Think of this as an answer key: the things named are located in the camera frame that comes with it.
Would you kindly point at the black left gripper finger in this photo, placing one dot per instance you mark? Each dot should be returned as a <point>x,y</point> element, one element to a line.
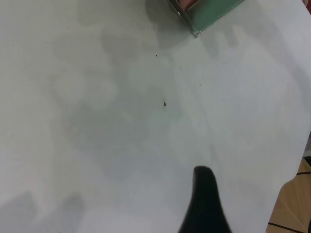
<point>204,206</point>

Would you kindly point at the green round plate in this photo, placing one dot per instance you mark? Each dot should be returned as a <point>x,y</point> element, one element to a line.
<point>209,14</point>

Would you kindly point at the pink round plate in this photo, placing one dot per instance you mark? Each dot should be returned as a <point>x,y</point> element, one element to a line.
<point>188,3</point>

